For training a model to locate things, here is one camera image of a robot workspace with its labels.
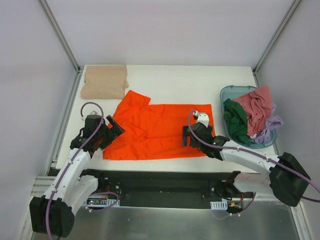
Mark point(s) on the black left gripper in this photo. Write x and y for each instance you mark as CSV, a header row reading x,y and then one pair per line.
x,y
110,128

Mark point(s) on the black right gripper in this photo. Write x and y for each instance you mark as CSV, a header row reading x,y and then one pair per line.
x,y
193,135

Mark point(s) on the orange t shirt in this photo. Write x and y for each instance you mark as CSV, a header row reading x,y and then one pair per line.
x,y
152,131

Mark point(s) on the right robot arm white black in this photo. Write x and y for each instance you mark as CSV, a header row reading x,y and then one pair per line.
x,y
279,175

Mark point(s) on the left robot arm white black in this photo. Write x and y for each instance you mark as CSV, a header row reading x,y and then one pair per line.
x,y
54,212

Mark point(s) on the green t shirt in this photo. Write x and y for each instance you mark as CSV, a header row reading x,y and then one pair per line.
x,y
236,122

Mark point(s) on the folded beige t shirt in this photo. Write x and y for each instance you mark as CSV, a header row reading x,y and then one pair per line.
x,y
104,82

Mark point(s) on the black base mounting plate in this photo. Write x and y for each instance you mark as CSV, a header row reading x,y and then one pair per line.
x,y
176,190

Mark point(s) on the teal plastic basket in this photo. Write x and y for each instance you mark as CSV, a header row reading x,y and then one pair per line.
x,y
234,92

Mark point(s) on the pink t shirt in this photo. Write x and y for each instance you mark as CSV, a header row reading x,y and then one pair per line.
x,y
258,107

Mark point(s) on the lavender t shirt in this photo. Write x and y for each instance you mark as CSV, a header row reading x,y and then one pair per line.
x,y
271,123

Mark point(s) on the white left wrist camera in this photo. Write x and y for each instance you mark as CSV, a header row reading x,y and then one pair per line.
x,y
94,112

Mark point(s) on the front aluminium frame rail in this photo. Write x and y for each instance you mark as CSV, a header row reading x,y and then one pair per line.
x,y
42,183

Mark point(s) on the right white cable duct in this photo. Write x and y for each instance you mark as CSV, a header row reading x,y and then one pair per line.
x,y
219,205

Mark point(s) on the left aluminium frame post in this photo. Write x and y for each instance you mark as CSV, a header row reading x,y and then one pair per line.
x,y
44,5

